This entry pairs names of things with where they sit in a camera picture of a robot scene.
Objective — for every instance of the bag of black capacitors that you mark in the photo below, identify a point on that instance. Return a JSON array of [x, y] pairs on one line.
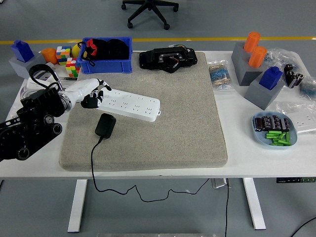
[[291, 76]]

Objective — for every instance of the crumpled clear plastic bag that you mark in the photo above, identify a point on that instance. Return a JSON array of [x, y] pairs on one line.
[[279, 55]]

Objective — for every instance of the black cloth pouch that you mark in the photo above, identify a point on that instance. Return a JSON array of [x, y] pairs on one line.
[[116, 49]]

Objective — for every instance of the white table leg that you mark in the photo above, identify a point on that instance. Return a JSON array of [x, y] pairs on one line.
[[76, 207], [254, 205]]

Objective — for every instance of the slim black tool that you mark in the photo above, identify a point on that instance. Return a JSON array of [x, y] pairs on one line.
[[70, 78]]

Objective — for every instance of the orange plastic cylinder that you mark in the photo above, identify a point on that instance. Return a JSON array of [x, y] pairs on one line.
[[256, 58], [251, 42], [49, 55]]

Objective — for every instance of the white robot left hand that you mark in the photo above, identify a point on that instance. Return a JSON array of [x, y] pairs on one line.
[[84, 90]]

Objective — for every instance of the grey single-slot block holder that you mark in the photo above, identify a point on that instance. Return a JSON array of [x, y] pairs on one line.
[[259, 96], [22, 67]]

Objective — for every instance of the black electronic device housing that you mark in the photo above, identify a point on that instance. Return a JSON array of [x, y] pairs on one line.
[[153, 58]]

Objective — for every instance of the black pouch with red toggle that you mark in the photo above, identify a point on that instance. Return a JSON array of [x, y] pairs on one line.
[[97, 49]]

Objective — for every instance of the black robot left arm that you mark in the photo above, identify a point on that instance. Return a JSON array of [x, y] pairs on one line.
[[37, 103]]

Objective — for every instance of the yellow ball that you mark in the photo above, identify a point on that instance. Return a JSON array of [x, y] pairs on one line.
[[75, 50]]

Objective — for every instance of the pile of green cylinders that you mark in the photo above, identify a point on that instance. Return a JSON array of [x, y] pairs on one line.
[[277, 138]]

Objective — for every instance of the black office chair base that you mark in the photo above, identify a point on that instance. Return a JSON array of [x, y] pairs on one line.
[[150, 7]]

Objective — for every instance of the blue plastic block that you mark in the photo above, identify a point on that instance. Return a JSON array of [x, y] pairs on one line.
[[270, 77], [22, 51]]

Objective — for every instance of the grey-brown foam mat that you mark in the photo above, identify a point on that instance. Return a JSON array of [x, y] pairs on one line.
[[160, 138]]

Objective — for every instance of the blue plastic bin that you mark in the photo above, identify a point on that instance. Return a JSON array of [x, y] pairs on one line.
[[106, 66]]

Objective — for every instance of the light blue plate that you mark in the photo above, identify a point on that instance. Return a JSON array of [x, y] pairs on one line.
[[259, 140]]

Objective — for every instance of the white power strip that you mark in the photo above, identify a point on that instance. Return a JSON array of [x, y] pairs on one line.
[[138, 106]]

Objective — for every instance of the grey metal box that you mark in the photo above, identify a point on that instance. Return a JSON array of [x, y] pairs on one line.
[[218, 184]]

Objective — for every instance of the black plug adapter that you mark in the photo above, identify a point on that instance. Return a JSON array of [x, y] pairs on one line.
[[105, 124]]

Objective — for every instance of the black cylindrical capacitor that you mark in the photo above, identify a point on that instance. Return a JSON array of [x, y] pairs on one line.
[[285, 124], [259, 124], [267, 122], [276, 122]]

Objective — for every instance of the grey two-hole cylinder holder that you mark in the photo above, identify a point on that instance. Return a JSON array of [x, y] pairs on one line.
[[240, 64]]

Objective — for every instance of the bag of taped resistors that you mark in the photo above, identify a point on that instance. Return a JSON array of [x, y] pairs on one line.
[[219, 76]]

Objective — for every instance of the white wall socket panel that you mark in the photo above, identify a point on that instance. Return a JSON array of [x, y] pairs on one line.
[[304, 123]]

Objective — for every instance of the black table control panel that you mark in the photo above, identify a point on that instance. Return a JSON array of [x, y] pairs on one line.
[[296, 180]]

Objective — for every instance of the bag of blue resistors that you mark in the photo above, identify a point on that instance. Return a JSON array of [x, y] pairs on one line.
[[308, 86]]

